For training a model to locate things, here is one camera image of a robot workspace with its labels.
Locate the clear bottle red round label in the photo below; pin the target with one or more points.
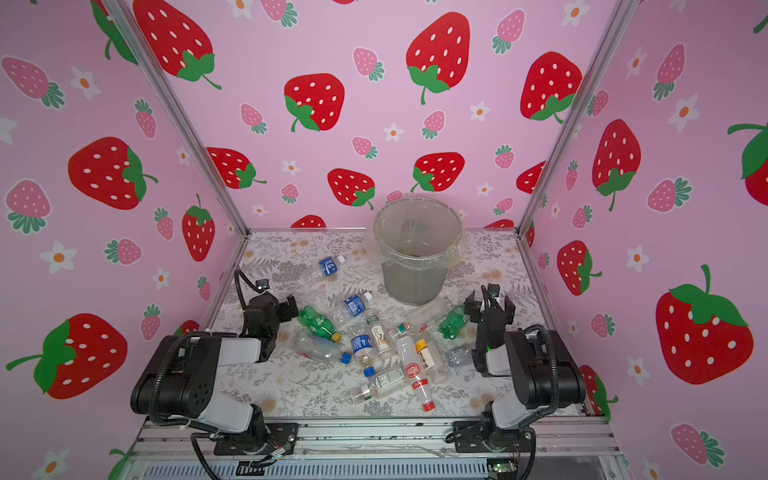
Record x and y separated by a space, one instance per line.
410 361

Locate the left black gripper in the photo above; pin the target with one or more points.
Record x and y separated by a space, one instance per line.
285 314

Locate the crushed clear bottle blue cap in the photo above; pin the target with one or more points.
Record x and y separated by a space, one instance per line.
319 349

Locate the small bottle blue label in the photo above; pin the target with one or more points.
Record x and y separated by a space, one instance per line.
363 351

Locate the clear bottle yellow cap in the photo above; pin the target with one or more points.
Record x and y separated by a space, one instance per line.
432 360

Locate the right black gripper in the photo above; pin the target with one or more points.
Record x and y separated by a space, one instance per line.
478 308

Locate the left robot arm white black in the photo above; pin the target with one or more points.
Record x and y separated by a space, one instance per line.
177 388

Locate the green soda bottle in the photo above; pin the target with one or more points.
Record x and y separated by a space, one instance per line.
453 323
317 324

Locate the clear bottle green cap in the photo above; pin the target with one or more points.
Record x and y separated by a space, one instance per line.
378 336

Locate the bottle green white label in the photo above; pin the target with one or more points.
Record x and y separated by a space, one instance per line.
380 385

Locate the clear bottle blue label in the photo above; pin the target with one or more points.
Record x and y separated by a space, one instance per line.
350 308
324 268

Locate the far clear bottle blue label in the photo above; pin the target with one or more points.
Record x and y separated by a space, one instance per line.
324 268

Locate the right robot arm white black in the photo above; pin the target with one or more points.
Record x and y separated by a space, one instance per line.
544 375

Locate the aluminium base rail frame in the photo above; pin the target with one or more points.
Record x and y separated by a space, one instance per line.
560 447

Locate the mesh waste bin with liner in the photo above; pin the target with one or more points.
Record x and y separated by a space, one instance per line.
416 241

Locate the clear bottle near bin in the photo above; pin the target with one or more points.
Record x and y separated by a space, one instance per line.
423 315

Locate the small bottle red cap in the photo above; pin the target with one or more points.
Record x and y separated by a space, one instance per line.
423 391

